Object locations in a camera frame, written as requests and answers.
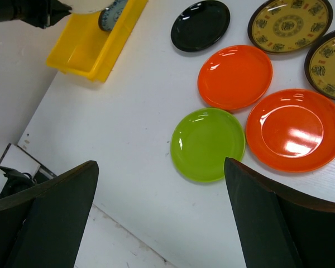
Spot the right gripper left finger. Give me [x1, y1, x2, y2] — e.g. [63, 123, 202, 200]
[0, 160, 99, 267]

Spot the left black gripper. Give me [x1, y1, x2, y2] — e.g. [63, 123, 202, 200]
[0, 0, 72, 29]

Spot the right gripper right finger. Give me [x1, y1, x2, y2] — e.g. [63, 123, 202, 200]
[224, 158, 335, 267]

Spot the cream floral plate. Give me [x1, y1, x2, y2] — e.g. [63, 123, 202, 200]
[59, 0, 114, 14]

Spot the blue white patterned plate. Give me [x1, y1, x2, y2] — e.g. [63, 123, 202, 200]
[98, 0, 128, 32]

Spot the yellow plastic bin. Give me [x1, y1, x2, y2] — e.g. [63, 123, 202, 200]
[46, 1, 147, 83]

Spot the orange plate right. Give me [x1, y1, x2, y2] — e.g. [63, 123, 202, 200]
[245, 89, 335, 173]

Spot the orange plate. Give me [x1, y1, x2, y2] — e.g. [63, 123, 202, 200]
[245, 89, 335, 173]
[197, 45, 273, 111]

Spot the green plate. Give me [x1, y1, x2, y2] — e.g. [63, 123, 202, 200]
[170, 108, 246, 183]

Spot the orange plate left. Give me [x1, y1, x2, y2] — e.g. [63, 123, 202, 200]
[197, 45, 273, 111]

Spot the black plate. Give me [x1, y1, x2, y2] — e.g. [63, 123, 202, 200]
[170, 1, 231, 52]

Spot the yellow patterned plate right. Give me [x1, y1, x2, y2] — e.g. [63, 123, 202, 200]
[304, 30, 335, 100]

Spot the yellow patterned plate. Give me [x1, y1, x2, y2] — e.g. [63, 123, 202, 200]
[304, 30, 335, 100]
[247, 0, 333, 54]

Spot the yellow patterned plate left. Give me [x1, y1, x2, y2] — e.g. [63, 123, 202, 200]
[247, 0, 333, 54]

